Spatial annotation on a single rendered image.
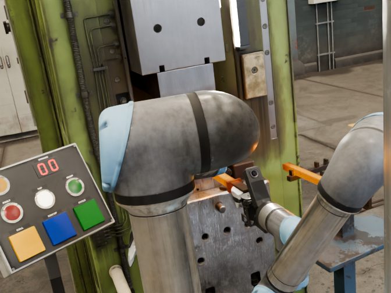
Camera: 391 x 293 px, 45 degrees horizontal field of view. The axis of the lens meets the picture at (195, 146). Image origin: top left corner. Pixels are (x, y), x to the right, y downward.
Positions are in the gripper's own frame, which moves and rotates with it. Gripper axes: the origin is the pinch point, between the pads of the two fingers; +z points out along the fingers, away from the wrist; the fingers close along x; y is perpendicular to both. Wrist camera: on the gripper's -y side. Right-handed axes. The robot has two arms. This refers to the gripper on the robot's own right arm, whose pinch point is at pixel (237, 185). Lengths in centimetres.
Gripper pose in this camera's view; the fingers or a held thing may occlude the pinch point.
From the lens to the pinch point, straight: 144.4
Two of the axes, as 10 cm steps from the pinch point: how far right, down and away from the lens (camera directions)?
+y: 1.5, 9.5, 2.9
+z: -3.4, -2.2, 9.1
